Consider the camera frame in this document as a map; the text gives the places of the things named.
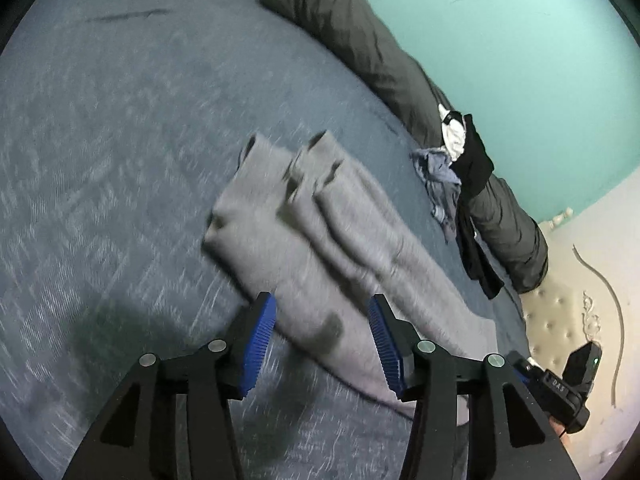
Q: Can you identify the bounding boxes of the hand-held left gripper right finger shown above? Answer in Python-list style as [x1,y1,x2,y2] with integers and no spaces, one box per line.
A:
[368,294,583,480]

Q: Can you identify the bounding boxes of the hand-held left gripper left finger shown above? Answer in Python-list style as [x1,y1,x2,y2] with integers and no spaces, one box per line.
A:
[62,291,277,480]

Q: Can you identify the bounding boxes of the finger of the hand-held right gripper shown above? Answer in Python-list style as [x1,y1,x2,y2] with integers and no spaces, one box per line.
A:
[506,351,538,388]

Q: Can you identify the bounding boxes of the grey fleece sweater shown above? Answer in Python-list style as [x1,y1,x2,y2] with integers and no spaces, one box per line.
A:
[202,130,498,428]

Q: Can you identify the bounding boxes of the cream tufted headboard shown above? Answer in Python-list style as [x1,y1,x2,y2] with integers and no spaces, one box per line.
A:
[520,167,640,461]

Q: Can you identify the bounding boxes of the grey crumpled garment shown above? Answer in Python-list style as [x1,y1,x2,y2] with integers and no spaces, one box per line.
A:
[432,182,463,246]

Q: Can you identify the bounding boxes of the blue patterned garment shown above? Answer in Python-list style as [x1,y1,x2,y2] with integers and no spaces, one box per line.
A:
[411,147,463,226]

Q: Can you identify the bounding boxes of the black pants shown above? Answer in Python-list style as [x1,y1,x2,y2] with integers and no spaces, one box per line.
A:
[450,114,505,301]

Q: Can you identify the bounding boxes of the white crumpled garment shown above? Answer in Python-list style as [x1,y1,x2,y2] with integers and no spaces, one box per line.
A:
[437,104,468,161]

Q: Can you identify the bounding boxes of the dark grey rolled duvet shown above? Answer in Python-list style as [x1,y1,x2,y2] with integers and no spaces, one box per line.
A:
[260,0,549,295]

